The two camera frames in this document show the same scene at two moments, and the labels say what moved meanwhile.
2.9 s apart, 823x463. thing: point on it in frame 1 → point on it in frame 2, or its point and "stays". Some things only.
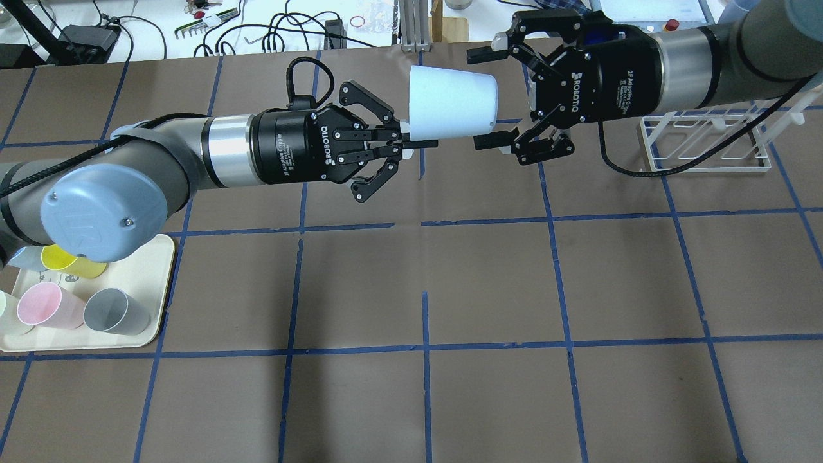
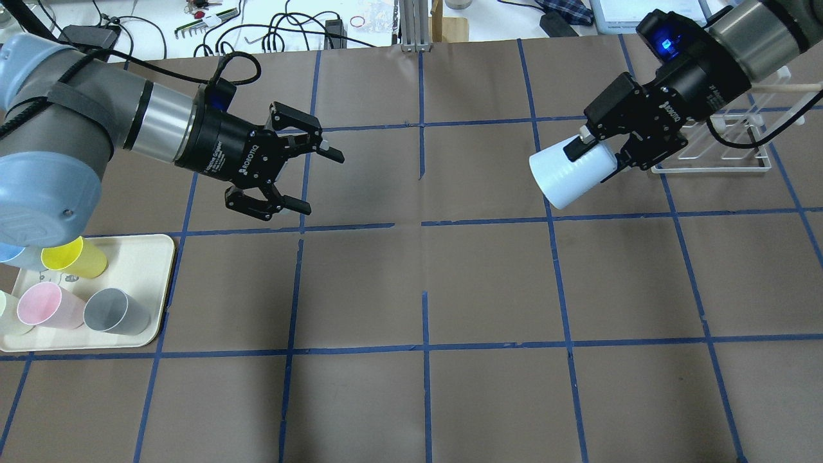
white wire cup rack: [731, 139] stays
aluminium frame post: [415, 26] stays
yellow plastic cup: [55, 258] stays
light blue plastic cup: [445, 103] → [562, 181]
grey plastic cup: [114, 311] stays
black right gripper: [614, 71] → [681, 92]
